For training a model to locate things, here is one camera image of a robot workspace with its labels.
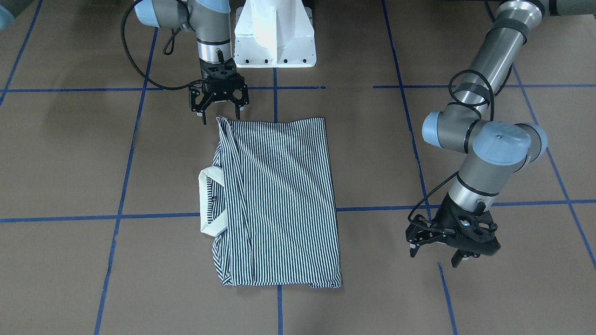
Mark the striped polo shirt white collar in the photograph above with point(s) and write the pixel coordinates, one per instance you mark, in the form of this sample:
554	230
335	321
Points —
268	201

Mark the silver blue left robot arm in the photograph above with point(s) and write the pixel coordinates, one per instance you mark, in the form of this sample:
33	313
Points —
494	150

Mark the white pedestal base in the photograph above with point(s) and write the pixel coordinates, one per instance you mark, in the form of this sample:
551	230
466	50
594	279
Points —
275	34

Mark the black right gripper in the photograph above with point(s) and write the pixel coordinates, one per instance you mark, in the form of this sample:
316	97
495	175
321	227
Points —
197	97

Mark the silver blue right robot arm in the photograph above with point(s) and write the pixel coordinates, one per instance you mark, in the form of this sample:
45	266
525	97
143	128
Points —
209	21

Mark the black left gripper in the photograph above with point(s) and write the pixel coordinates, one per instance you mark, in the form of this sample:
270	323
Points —
443	217

